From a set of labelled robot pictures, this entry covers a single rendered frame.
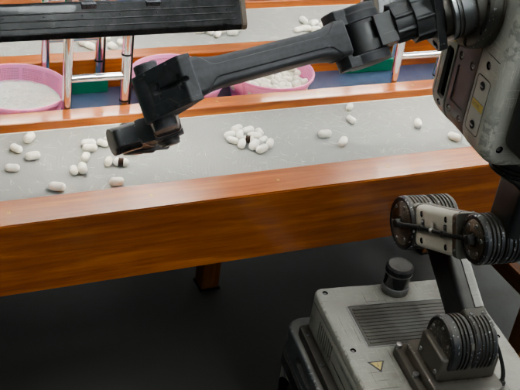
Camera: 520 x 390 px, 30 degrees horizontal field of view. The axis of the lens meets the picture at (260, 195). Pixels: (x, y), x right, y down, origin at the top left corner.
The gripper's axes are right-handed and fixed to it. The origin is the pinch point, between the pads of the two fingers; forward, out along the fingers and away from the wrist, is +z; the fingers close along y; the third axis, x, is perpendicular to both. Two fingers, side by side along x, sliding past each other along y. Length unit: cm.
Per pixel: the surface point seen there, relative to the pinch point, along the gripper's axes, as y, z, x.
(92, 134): 2.5, 28.0, -7.1
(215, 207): -16.3, -1.3, 16.6
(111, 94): -11, 57, -22
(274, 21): -74, 77, -46
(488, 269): -145, 82, 45
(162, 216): -3.6, -1.2, 17.0
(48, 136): 13.3, 28.5, -7.6
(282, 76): -60, 46, -22
